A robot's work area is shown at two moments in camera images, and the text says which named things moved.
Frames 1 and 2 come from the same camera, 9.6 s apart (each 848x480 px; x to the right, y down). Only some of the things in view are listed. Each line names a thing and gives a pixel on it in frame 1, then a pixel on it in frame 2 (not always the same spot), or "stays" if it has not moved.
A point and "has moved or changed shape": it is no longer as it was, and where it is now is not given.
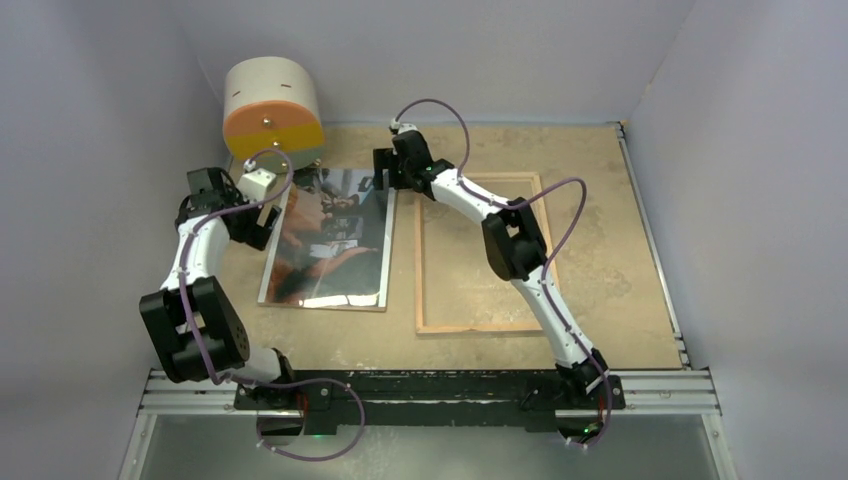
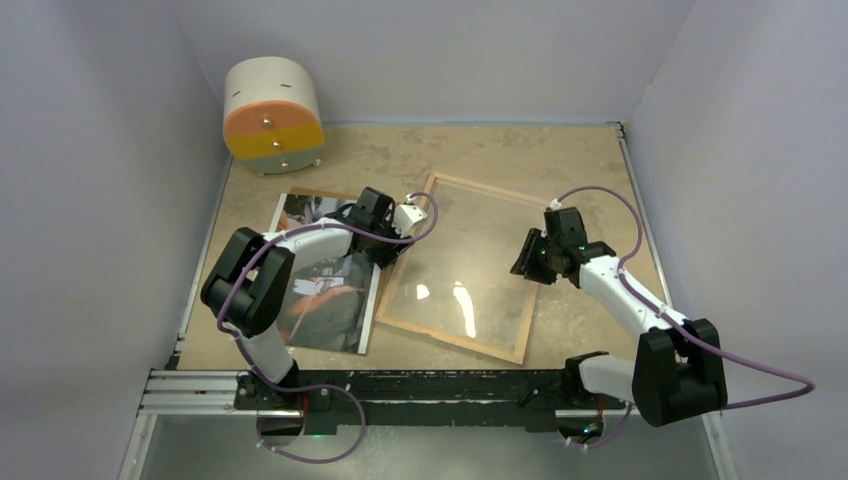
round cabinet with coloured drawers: x=273 y=102 stays
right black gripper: x=387 y=159 -> x=526 y=261
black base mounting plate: x=433 y=401 stays
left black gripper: x=256 y=235 -> x=388 y=255
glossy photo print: x=332 y=245 has moved or changed shape
